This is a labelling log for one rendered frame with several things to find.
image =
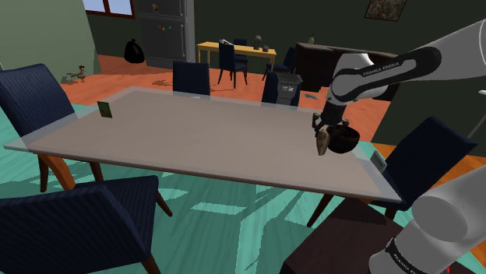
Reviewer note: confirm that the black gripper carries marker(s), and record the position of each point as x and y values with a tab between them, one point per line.
333	114

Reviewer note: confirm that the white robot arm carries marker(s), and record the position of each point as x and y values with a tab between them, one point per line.
448	53

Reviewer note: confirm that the black bowl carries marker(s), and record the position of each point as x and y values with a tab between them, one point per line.
344	141

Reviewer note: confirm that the brown cone-shaped object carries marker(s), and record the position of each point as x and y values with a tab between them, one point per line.
323	142

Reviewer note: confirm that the dark wooden sideboard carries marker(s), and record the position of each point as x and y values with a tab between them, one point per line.
315	68

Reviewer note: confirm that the grey box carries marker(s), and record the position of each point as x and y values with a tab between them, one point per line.
289	89

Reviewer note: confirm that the navy upholstered chair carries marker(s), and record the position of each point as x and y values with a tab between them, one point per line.
72	227
421	163
191	77
269	89
34	98

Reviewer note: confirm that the navy dining chair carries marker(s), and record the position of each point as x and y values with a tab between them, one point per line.
240	47
284	64
227	59

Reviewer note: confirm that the yellow wooden table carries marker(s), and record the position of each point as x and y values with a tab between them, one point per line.
243	49

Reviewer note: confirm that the grey-topped dining table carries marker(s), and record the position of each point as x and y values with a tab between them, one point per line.
212	140

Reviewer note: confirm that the dark robot stand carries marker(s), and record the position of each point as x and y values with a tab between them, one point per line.
341	243

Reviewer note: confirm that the grey refrigerator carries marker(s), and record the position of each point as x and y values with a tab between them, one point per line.
167	34

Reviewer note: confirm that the black rubbish bag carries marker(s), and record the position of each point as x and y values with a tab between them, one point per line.
134	52

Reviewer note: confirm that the green card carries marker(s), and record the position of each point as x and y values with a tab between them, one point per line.
104	109

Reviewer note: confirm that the brown rooster figure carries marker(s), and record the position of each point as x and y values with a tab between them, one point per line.
79	73

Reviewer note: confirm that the framed wall picture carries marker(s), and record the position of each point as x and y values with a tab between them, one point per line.
385	9

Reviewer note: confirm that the window with red frame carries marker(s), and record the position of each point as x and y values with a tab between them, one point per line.
110	7

